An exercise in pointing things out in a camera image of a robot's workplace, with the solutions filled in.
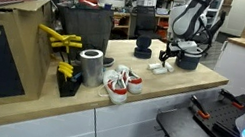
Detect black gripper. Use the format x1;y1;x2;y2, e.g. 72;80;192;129
157;44;184;71

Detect blue-grey bucket with white rim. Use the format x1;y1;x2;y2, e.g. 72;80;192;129
173;44;204;73

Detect white red sneaker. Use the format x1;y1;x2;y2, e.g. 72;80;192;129
96;67;132;107
112;64;147;96

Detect black mesh back chair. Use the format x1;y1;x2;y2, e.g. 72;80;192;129
127;2;166;46

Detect black shoe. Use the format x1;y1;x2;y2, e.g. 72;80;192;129
101;55;116;70

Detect wooden shelf unit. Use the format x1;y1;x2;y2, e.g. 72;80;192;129
109;2;177;49

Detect dark grey office chair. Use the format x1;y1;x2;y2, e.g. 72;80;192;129
195;6;228;61

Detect silver metal can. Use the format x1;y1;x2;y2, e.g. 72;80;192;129
73;46;109;90

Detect white drawer cabinet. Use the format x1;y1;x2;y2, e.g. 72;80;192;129
0;46;225;137

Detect blue cup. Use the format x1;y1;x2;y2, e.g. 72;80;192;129
102;2;112;12

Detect dark grey fabric bin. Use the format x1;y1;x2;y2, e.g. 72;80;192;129
48;0;116;67

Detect red toolbox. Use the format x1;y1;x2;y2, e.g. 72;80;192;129
77;0;101;9

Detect black tool holder box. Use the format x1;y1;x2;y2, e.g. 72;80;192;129
52;63;85;101

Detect yellow bar clamp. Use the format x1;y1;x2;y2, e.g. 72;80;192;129
34;22;86;56

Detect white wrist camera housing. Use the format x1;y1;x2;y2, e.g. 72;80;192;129
167;36;200;56

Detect black clamp with orange handle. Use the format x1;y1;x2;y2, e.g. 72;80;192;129
217;88;245;110
187;94;214;120

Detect yellow handled pliers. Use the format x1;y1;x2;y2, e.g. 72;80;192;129
55;60;75;83

